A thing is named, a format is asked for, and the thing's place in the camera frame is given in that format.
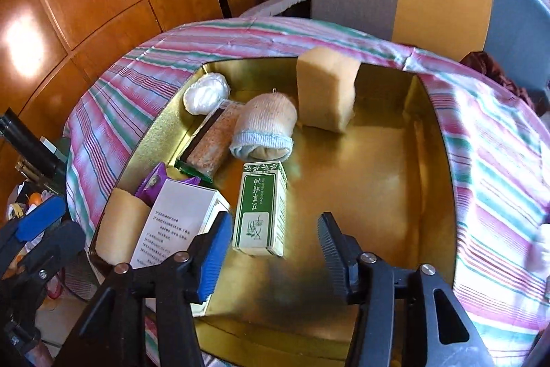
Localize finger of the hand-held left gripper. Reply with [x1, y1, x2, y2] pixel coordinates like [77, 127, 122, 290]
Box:
[0, 196, 66, 260]
[0, 222, 86, 299]

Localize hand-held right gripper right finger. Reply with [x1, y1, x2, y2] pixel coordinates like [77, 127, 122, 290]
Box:
[317, 212, 495, 367]

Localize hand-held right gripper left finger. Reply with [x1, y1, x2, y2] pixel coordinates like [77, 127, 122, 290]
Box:
[64, 211, 233, 367]

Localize white silver box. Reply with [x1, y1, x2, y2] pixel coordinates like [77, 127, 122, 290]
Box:
[129, 178, 231, 317]

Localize yellow sponge block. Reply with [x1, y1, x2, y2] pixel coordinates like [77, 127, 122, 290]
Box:
[95, 187, 151, 265]
[296, 46, 362, 133]

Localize green carton box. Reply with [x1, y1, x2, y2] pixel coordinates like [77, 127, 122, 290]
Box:
[232, 161, 288, 258]

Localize gold tray box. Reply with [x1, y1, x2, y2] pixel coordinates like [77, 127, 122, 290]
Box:
[86, 56, 458, 355]

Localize purple snack packet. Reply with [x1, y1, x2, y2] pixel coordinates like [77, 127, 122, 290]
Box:
[135, 162, 200, 208]

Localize grain bar packet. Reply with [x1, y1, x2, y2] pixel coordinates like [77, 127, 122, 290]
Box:
[174, 99, 245, 183]

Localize white sock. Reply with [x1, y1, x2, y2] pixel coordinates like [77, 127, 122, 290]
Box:
[229, 89, 298, 161]

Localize white plastic bag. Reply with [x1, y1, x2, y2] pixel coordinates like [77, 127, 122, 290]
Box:
[184, 74, 230, 115]

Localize black cylindrical object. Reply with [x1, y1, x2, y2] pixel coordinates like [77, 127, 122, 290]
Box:
[0, 108, 65, 181]

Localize dark red cloth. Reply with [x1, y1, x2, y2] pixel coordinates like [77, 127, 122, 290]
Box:
[460, 51, 538, 110]

